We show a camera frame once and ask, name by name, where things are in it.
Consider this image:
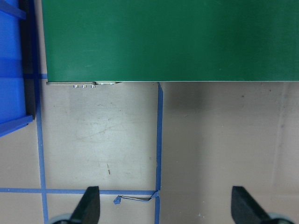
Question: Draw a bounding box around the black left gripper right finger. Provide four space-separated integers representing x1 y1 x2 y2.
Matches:
231 186 271 224

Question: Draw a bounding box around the blue left plastic bin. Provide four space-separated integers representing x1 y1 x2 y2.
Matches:
0 0 33 137

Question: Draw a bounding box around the green conveyor belt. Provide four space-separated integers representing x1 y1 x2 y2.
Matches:
42 0 299 83

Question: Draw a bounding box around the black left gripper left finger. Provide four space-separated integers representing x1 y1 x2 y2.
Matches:
69 186 100 224

